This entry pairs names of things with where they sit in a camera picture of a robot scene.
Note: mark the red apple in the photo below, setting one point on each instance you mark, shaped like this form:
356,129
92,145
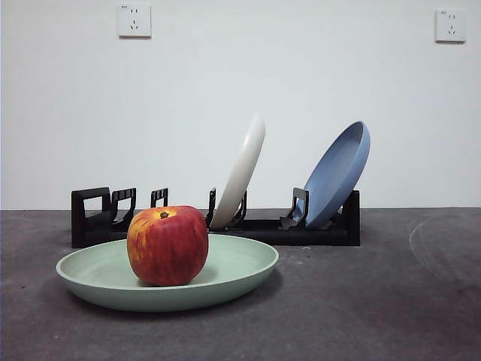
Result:
167,248

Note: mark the blue plate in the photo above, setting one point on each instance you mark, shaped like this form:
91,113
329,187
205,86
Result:
334,176

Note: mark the white wall socket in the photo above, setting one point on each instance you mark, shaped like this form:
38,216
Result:
450,25
134,20

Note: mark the green plate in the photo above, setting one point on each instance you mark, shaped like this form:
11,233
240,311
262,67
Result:
167,298

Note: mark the black plate rack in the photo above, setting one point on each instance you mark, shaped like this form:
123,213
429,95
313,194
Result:
310,237

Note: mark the white plate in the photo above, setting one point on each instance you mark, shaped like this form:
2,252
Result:
241,173

